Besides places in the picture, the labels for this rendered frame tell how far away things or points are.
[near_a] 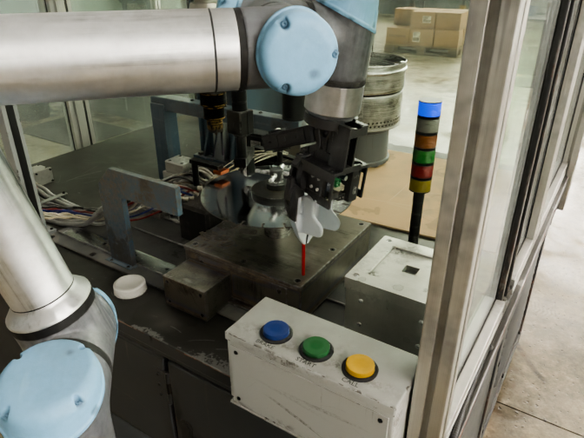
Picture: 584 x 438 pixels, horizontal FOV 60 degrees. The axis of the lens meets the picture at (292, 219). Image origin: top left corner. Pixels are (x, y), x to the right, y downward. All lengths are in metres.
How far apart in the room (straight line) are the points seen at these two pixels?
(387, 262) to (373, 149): 0.86
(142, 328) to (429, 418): 0.59
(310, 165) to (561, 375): 1.73
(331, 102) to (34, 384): 0.48
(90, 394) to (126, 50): 0.39
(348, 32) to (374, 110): 1.07
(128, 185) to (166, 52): 0.70
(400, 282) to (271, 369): 0.29
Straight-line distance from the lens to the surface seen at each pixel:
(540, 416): 2.07
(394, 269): 0.95
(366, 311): 0.94
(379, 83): 1.68
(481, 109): 0.55
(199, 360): 0.99
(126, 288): 1.17
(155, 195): 1.09
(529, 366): 2.25
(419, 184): 1.09
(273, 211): 1.03
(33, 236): 0.71
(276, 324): 0.79
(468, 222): 0.58
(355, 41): 0.64
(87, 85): 0.49
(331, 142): 0.69
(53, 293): 0.73
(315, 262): 1.05
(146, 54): 0.47
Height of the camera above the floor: 1.40
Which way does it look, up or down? 27 degrees down
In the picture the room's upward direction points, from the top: straight up
